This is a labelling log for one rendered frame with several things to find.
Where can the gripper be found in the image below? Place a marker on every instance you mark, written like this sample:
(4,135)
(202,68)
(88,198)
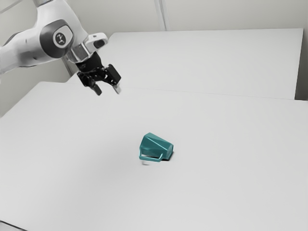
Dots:
(90,64)

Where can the teal faceted mug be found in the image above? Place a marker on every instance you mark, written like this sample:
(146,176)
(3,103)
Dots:
(155,148)

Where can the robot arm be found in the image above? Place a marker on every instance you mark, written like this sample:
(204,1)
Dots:
(36,41)

